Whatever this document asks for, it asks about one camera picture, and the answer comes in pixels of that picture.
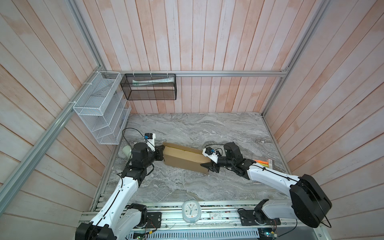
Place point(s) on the pack of coloured markers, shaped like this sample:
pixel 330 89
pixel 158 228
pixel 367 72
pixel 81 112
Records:
pixel 268 164

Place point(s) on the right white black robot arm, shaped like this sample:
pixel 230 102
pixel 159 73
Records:
pixel 307 201

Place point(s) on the white paper in basket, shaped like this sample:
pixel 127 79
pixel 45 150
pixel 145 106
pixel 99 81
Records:
pixel 153 82

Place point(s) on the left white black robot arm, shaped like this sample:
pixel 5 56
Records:
pixel 117 218

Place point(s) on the aluminium front rail frame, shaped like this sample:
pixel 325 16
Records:
pixel 173 226

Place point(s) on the white wire mesh shelf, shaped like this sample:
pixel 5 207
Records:
pixel 102 108

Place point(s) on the pale blue alarm clock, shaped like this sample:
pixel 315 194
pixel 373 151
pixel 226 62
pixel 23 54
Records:
pixel 191 211

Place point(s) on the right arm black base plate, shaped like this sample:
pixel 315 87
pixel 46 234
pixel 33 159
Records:
pixel 256 218

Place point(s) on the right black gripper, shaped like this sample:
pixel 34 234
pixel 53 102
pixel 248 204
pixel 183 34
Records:
pixel 211 166

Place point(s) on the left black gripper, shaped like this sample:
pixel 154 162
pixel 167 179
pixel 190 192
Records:
pixel 159 150

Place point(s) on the black mesh wall basket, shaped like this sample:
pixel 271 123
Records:
pixel 148 93

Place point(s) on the brown cardboard box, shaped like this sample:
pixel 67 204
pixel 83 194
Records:
pixel 185 158

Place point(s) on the small white label card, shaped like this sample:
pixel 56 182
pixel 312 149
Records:
pixel 215 216

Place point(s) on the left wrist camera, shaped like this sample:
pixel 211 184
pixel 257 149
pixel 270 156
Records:
pixel 150 140

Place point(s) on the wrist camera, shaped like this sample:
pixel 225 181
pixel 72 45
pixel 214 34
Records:
pixel 212 154
pixel 150 140

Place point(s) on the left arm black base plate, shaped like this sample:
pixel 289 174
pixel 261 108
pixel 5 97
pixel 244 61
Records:
pixel 150 220

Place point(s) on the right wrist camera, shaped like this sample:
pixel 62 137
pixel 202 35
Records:
pixel 212 154

